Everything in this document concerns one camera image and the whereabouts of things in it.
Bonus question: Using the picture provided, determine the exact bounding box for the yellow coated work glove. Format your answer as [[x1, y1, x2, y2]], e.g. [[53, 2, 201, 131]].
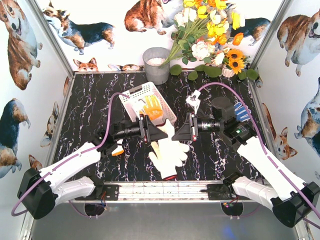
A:
[[139, 95, 164, 121]]

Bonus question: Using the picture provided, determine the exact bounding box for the white plastic storage basket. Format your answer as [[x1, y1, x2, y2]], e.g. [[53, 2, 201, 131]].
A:
[[120, 82, 177, 124]]

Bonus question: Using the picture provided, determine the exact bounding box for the cream knit glove pair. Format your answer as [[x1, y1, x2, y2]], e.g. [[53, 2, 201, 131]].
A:
[[149, 119, 190, 167]]

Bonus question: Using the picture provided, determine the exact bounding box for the cream glove red cuff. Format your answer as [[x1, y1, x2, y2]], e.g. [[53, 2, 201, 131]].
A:
[[148, 152, 178, 181]]

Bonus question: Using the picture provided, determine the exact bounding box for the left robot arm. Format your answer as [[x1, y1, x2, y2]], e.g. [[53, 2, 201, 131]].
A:
[[17, 114, 168, 220]]

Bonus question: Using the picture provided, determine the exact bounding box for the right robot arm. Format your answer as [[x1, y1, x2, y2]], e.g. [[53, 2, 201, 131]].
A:
[[172, 97, 320, 228]]

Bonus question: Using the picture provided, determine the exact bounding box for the white glove blue finger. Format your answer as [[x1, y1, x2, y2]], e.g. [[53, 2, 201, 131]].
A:
[[111, 139, 124, 156]]

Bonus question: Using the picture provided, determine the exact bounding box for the grey metal bucket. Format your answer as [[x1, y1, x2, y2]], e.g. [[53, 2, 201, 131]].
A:
[[142, 47, 170, 85]]

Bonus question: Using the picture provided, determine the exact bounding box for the small sunflower pot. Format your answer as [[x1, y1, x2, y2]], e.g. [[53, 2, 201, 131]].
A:
[[221, 48, 250, 78]]

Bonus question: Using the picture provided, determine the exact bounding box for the artificial flower bouquet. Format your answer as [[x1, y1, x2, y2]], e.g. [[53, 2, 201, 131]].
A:
[[162, 0, 246, 65]]

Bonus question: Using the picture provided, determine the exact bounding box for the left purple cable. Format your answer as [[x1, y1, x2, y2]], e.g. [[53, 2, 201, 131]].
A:
[[11, 92, 131, 220]]

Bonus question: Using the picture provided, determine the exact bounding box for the purple cable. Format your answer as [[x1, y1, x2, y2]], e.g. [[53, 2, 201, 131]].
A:
[[11, 92, 131, 220], [197, 81, 320, 230]]

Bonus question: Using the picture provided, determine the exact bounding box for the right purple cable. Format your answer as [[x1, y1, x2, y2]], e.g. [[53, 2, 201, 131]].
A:
[[197, 81, 320, 230]]

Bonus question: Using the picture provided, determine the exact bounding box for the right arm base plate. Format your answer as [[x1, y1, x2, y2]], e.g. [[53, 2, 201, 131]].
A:
[[200, 184, 249, 200]]

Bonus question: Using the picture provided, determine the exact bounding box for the aluminium front rail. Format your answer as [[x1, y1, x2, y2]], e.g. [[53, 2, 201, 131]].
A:
[[28, 180, 300, 204]]

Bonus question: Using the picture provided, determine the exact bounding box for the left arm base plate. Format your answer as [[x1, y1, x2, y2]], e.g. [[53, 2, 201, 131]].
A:
[[75, 184, 120, 201]]

